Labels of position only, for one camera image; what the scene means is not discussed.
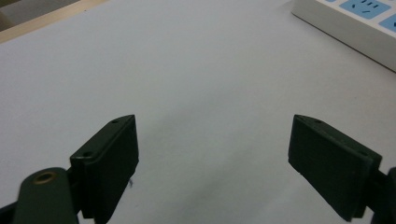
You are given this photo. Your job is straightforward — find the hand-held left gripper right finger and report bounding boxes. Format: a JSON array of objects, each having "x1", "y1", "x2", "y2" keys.
[{"x1": 288, "y1": 114, "x2": 383, "y2": 223}]

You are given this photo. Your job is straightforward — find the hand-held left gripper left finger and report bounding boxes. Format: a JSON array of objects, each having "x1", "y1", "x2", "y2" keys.
[{"x1": 69, "y1": 114, "x2": 140, "y2": 224}]

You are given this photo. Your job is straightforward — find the white power strip blue sockets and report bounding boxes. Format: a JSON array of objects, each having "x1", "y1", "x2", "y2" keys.
[{"x1": 290, "y1": 0, "x2": 396, "y2": 74}]

